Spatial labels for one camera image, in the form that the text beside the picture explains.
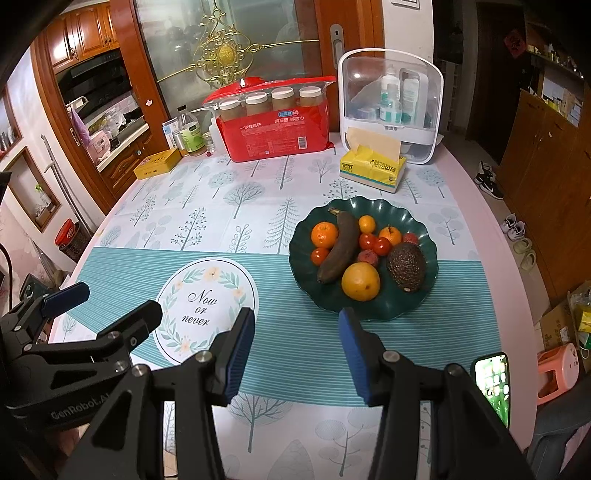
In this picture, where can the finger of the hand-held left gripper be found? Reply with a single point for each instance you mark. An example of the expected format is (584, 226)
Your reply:
(134, 323)
(64, 297)

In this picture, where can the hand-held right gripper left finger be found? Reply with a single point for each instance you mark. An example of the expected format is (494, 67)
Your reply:
(240, 355)

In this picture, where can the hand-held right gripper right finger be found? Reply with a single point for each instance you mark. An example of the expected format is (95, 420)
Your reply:
(355, 360)

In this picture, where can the dark green scalloped plate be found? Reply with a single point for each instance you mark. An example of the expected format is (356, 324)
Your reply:
(392, 304)

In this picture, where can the large smooth orange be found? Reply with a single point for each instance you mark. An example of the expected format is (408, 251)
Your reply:
(360, 281)

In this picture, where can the red lychee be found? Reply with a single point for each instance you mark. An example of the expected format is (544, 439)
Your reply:
(367, 257)
(410, 238)

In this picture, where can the dark avocado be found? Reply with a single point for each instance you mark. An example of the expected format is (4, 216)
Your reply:
(406, 267)

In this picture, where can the brown overripe banana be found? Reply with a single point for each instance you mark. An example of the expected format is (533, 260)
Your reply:
(341, 249)

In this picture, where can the orange mandarin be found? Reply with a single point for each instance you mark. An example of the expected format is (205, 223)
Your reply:
(324, 234)

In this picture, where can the small round kumquat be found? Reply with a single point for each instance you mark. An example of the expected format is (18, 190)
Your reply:
(367, 224)

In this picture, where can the tree print tablecloth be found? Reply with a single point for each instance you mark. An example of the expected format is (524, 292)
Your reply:
(207, 203)

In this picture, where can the smartphone with lit screen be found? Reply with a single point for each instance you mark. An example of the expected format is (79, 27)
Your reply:
(494, 387)

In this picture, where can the pink kitchen appliance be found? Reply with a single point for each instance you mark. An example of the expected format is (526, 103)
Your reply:
(101, 145)

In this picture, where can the yellow flat box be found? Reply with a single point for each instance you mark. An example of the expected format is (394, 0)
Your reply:
(157, 164)

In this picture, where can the yellow tissue pack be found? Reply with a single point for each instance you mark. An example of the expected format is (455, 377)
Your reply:
(369, 170)

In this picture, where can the small white carton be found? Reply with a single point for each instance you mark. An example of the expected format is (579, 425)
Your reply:
(170, 134)

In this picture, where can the clear bottle green label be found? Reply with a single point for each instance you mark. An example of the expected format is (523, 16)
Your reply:
(191, 138)

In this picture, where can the small white bottle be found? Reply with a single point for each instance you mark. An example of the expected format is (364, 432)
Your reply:
(211, 141)

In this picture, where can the pink plastic stool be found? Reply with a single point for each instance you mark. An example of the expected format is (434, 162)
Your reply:
(554, 374)

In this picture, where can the pale green slipper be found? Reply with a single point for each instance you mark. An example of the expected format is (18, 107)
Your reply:
(528, 259)
(522, 245)

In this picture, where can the cardboard box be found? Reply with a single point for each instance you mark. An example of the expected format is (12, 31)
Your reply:
(556, 325)

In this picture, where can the dark grey chair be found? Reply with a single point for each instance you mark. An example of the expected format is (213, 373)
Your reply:
(558, 434)

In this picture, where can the black white sneaker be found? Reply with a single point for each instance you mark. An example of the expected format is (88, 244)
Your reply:
(491, 188)
(485, 171)

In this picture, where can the red paper cup package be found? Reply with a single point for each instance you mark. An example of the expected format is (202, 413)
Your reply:
(272, 138)

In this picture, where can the black range hood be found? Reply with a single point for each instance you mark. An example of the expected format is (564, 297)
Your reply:
(92, 76)

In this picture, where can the white storage box clear lid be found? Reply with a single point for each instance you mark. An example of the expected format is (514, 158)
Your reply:
(415, 143)

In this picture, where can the white bottle teal label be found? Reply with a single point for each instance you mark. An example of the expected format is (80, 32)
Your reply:
(390, 101)

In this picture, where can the brown wooden cabinet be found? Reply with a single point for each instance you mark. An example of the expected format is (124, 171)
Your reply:
(545, 161)

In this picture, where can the glass door gold ornament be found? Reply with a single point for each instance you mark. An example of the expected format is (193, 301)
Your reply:
(184, 46)

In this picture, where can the dark wooden door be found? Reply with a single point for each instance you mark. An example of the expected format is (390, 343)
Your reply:
(494, 92)

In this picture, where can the wooden wall niche frame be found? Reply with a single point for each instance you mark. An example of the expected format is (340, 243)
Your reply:
(21, 194)

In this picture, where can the wooden kitchen wall cabinet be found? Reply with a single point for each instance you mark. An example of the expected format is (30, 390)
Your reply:
(87, 32)

